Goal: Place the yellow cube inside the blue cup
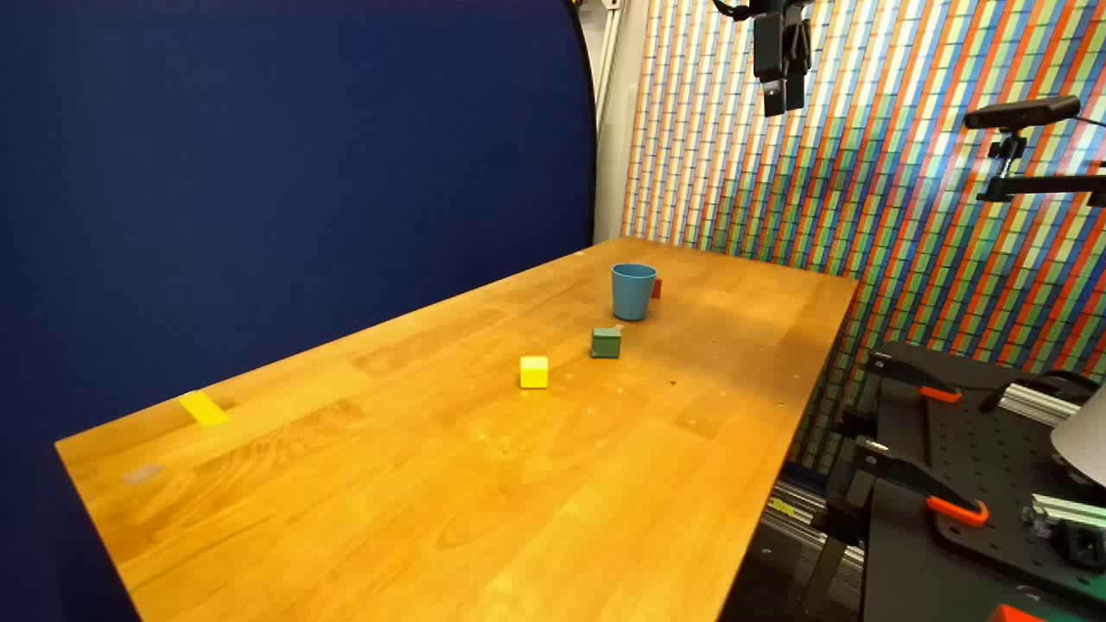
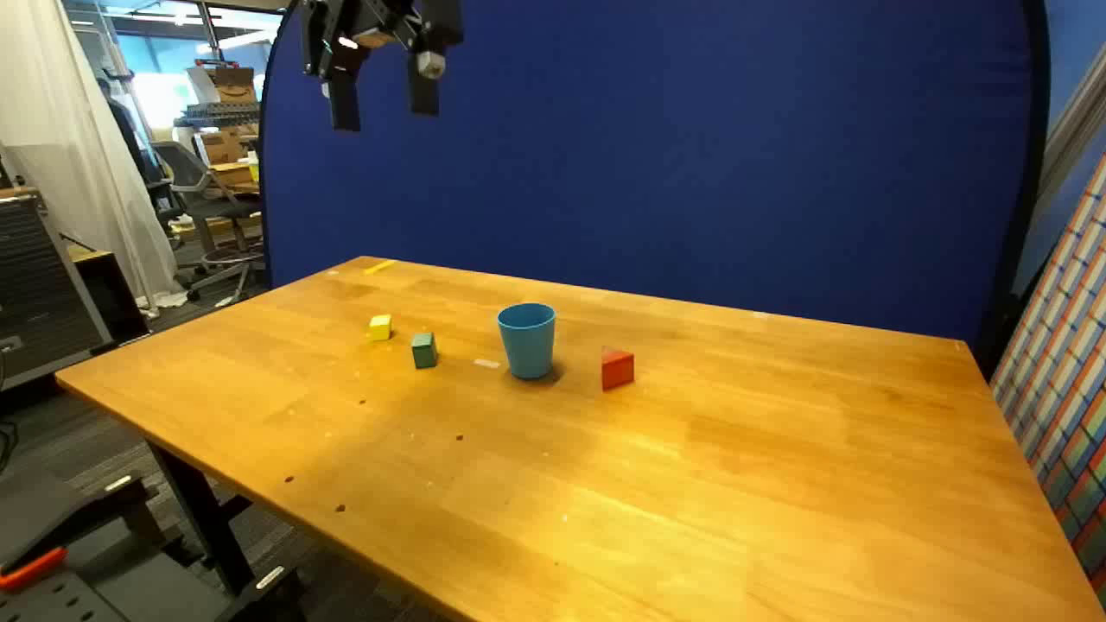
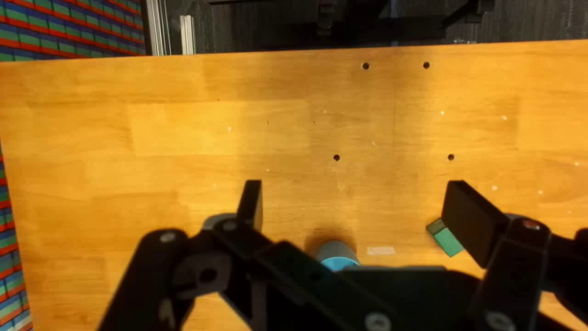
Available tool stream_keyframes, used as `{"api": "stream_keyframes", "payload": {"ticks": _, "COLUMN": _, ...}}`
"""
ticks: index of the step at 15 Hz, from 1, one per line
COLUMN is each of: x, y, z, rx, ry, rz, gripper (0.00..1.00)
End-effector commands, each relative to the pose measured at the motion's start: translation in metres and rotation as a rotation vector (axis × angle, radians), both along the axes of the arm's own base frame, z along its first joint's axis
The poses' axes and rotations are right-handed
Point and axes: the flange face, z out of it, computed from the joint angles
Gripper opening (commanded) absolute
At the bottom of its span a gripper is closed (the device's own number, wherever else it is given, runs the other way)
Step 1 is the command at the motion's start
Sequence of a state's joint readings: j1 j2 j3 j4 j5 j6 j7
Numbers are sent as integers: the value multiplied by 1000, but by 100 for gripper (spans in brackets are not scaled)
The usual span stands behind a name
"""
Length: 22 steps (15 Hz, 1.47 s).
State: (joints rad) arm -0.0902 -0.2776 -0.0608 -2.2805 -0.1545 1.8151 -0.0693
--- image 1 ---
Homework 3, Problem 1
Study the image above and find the blue cup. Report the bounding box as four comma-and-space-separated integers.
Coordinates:
608, 259, 666, 325

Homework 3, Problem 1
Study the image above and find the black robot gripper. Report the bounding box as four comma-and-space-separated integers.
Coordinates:
750, 0, 814, 120

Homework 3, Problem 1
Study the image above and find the silver aluminium profile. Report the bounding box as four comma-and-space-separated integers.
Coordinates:
1026, 491, 1106, 544
999, 381, 1085, 431

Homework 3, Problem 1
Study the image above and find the blue backdrop panel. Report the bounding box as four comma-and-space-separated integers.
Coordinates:
0, 0, 601, 622

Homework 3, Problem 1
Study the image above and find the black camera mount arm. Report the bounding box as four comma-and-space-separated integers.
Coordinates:
975, 128, 1106, 211

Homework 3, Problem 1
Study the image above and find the white vertical pole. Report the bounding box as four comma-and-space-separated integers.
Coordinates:
575, 0, 651, 247

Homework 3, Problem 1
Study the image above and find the yellow flat block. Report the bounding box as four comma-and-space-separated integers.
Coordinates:
176, 392, 232, 430

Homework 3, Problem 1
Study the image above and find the yellow cube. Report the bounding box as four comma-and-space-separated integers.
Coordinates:
514, 354, 553, 394

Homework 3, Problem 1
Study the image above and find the green cube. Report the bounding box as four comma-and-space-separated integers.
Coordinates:
586, 325, 624, 362

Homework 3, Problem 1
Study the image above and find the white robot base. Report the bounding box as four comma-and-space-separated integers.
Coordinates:
1047, 383, 1106, 491

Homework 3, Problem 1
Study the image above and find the black camera bar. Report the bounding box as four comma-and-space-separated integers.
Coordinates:
962, 95, 1085, 133

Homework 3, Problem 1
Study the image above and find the multicoloured patterned backdrop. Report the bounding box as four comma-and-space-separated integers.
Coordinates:
617, 0, 1106, 477

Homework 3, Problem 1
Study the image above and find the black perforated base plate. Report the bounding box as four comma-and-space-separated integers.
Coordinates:
861, 341, 1106, 622

